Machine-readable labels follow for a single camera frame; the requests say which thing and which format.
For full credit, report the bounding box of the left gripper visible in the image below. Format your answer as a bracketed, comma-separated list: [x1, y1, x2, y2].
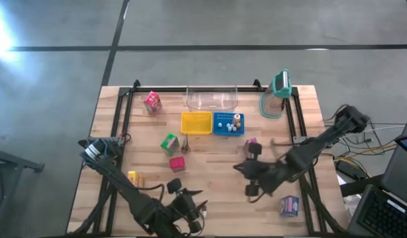
[165, 177, 209, 234]

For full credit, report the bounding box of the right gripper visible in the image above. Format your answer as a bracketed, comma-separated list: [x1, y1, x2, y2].
[232, 142, 289, 198]

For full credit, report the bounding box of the Raisin Bran cereal box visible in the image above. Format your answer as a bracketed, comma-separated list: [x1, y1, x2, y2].
[243, 138, 259, 157]

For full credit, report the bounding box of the red-lidded smoked paprika tin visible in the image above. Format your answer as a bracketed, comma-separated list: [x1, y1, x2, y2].
[169, 157, 187, 173]

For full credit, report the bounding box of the brown triangular snack packet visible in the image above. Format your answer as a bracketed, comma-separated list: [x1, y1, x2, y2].
[181, 134, 192, 155]

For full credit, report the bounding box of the blue plastic basket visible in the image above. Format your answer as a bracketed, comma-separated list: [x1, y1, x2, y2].
[212, 112, 246, 137]

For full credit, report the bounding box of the small blue purple box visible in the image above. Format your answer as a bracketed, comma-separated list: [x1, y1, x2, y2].
[278, 194, 300, 219]

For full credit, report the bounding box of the small green cereal box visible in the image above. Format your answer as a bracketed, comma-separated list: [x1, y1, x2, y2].
[160, 132, 181, 157]

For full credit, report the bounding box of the small yellow food box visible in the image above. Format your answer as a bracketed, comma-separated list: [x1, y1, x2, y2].
[126, 171, 146, 189]

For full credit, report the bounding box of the small pink cereal box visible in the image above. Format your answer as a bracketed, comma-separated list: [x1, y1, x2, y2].
[143, 91, 163, 116]

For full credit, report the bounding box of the yellow plastic basket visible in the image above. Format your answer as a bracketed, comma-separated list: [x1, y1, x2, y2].
[180, 110, 213, 136]

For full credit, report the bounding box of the teal box grater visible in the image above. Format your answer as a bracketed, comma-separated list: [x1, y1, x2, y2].
[259, 69, 293, 119]

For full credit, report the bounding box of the clear plastic bin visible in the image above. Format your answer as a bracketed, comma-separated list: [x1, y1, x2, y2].
[185, 85, 240, 112]

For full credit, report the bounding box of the black power brick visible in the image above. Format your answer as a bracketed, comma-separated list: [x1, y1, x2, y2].
[334, 159, 369, 182]

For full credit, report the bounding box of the dark grey laptop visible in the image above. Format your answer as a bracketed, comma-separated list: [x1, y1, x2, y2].
[347, 108, 407, 238]

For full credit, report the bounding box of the black metal stand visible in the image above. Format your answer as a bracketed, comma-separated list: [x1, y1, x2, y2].
[0, 144, 45, 238]

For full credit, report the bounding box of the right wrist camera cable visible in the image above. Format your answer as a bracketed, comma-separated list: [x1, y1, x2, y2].
[248, 193, 269, 204]

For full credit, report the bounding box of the black aluminium rig frame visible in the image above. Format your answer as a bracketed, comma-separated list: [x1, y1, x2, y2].
[67, 79, 348, 237]

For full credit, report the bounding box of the yellow cable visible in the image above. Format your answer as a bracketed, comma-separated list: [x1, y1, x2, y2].
[341, 143, 398, 163]

